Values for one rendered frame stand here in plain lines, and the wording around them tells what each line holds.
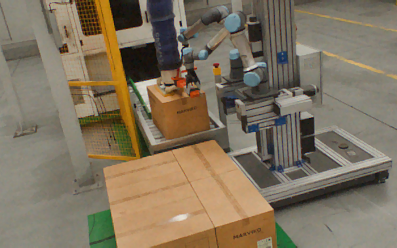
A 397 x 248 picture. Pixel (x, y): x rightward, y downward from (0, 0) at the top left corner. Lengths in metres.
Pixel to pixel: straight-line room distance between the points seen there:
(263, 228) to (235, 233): 0.19
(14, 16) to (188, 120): 9.11
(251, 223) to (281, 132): 1.15
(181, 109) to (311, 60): 1.16
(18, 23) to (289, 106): 9.95
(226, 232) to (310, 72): 1.54
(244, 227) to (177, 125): 1.33
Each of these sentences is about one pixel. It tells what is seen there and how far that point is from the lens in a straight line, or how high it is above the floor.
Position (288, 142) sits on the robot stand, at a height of 0.48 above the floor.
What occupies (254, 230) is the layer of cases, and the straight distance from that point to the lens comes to 2.81.
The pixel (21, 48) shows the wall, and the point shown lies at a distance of 12.33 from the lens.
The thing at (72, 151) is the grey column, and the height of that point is 0.43.
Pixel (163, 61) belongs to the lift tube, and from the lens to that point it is 3.79.
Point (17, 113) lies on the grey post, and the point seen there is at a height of 0.31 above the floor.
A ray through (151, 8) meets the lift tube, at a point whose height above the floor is 1.71.
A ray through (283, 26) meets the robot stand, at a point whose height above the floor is 1.47.
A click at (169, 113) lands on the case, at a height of 0.84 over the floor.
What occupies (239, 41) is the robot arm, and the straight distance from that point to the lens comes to 3.06.
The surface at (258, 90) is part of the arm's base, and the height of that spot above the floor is 1.07.
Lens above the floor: 2.15
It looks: 23 degrees down
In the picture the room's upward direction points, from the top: 9 degrees counter-clockwise
